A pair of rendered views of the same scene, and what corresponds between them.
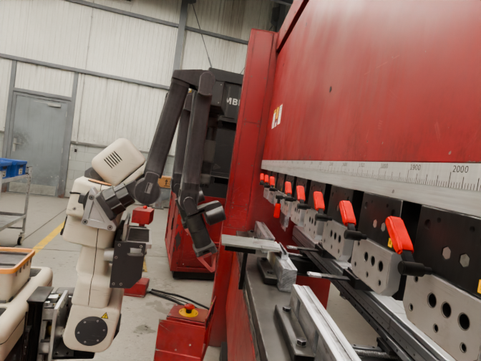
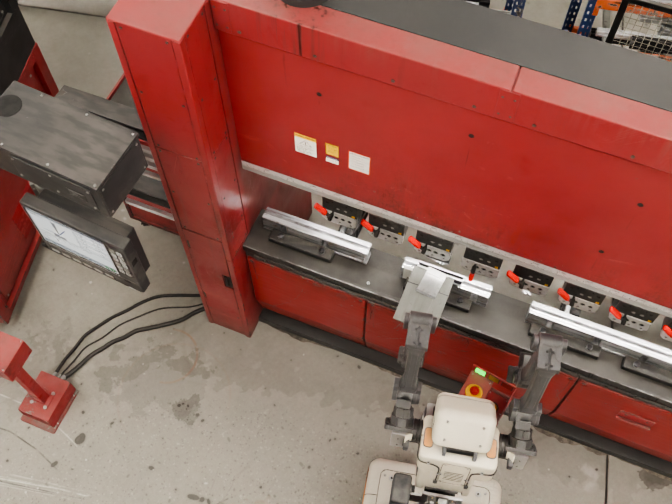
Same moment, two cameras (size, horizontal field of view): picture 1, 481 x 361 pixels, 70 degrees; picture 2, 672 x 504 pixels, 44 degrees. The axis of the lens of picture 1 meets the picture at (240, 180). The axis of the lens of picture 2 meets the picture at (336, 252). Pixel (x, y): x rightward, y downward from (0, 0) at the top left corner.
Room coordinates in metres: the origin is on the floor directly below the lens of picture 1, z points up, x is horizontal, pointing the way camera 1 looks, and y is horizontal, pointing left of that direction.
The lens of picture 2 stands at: (1.27, 1.39, 4.18)
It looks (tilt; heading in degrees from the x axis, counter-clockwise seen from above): 62 degrees down; 296
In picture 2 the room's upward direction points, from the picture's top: straight up
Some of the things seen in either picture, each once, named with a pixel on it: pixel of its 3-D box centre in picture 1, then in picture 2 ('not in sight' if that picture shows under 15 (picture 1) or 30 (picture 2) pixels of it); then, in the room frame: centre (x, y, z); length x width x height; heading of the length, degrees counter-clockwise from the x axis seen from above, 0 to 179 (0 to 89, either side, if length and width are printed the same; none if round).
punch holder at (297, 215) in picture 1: (308, 202); (533, 272); (1.22, -0.25, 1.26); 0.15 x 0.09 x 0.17; 4
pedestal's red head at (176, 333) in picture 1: (187, 326); (483, 398); (1.20, 0.12, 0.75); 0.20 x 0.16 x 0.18; 175
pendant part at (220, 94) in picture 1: (204, 137); (86, 200); (2.82, 0.34, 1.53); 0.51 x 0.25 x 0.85; 0
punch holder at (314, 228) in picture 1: (326, 210); (583, 289); (1.03, -0.27, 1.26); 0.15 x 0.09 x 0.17; 4
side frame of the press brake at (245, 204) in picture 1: (283, 197); (241, 146); (2.58, -0.34, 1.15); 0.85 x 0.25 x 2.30; 94
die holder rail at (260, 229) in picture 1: (263, 236); (316, 235); (2.15, -0.19, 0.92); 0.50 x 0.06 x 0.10; 4
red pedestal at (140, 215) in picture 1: (138, 249); (23, 378); (3.18, 0.86, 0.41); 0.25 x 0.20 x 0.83; 94
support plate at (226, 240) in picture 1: (249, 243); (423, 299); (1.59, -0.08, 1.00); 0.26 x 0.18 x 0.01; 94
